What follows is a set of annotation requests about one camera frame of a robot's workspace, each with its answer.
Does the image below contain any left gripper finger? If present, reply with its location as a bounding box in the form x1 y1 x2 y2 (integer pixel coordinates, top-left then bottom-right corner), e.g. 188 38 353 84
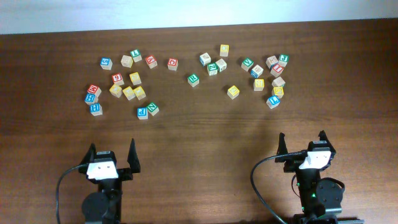
127 138 141 173
80 143 96 165

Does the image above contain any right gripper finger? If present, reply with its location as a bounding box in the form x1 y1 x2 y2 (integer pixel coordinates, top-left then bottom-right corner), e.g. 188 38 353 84
277 133 288 155
318 130 330 144

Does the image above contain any yellow S letter block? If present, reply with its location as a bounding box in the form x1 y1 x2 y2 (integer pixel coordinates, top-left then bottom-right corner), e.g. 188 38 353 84
253 78 265 91
129 72 142 85

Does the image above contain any green R letter block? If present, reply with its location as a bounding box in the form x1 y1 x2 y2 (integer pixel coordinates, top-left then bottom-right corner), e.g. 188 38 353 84
187 73 200 87

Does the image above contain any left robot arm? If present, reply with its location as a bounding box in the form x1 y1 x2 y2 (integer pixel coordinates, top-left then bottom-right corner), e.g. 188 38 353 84
78 139 141 223

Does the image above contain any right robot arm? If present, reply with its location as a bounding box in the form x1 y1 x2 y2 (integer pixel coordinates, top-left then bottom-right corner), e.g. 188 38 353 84
275 131 364 224

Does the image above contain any blue P letter block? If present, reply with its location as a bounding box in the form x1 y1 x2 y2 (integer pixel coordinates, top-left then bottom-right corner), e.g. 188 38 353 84
137 107 148 120

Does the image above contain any blue H letter block lower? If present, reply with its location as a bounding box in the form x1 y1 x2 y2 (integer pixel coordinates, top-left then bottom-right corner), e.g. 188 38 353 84
90 103 103 116

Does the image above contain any blue h letter block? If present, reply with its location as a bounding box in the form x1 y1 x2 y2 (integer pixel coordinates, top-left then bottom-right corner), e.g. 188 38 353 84
90 103 103 116
85 93 98 105

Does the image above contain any blue L letter block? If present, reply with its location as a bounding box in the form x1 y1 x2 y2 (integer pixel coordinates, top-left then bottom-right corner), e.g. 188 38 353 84
266 96 280 109

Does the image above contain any green N letter block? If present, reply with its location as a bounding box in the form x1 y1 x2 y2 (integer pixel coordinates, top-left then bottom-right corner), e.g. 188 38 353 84
146 102 159 116

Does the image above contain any yellow E letter block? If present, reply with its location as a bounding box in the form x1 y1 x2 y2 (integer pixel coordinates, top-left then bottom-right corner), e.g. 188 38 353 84
272 86 284 99

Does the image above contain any blue H letter block upper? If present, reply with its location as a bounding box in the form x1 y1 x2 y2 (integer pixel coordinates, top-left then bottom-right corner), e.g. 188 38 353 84
85 93 98 105

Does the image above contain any yellow block middle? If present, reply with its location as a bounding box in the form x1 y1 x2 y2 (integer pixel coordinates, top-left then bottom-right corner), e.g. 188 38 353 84
123 86 136 101

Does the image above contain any plain wooden block right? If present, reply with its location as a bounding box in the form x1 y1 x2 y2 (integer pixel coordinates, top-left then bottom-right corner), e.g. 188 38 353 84
272 77 285 87

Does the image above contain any plain wooden block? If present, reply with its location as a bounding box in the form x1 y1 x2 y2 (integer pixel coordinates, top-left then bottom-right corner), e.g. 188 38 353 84
272 77 285 87
121 55 134 68

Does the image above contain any red M letter block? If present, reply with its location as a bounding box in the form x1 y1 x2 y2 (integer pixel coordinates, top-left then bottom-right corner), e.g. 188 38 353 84
87 85 102 98

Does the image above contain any yellow block far left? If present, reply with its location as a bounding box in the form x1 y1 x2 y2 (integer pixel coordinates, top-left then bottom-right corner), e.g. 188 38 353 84
109 84 123 98

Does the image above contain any yellow block centre right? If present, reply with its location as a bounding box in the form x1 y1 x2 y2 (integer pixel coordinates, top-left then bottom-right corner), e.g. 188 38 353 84
227 85 240 100

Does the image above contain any red I letter block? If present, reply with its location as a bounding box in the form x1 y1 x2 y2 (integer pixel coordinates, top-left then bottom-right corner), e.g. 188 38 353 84
271 64 284 78

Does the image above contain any red 6 number block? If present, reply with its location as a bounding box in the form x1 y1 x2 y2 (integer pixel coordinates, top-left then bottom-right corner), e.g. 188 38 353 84
111 73 124 86

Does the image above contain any green J letter block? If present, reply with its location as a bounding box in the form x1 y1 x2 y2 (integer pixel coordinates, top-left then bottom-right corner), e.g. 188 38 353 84
278 54 289 67

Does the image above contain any wooden K letter block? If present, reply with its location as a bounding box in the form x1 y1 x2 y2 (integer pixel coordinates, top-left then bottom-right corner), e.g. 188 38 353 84
266 55 279 69

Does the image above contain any green V letter block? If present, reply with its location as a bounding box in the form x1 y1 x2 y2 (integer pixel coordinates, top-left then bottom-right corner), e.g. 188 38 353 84
241 58 254 72

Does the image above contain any blue S letter block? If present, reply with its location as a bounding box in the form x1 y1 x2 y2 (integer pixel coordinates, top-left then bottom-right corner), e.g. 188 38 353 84
100 57 113 70

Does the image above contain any red A letter block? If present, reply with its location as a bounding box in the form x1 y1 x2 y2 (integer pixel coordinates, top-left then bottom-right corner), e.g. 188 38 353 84
145 55 157 69

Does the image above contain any red Q letter block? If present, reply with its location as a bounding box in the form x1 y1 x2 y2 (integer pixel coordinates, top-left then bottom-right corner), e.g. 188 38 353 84
167 58 178 71

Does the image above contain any green L letter block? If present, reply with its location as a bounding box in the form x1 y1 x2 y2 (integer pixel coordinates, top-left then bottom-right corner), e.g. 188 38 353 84
130 49 142 63

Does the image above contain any wooden block beside Z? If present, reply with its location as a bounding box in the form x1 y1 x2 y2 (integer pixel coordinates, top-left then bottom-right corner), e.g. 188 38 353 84
216 58 227 72

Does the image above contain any green Z letter block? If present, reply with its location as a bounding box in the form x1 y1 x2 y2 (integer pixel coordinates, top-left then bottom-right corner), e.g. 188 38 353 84
207 63 218 76

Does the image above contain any yellow block top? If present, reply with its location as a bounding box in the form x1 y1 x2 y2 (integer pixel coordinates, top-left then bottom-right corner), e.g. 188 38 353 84
220 44 229 57

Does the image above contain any blue-sided Q wooden block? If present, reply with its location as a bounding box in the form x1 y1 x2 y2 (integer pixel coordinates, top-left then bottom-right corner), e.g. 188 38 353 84
200 52 211 66

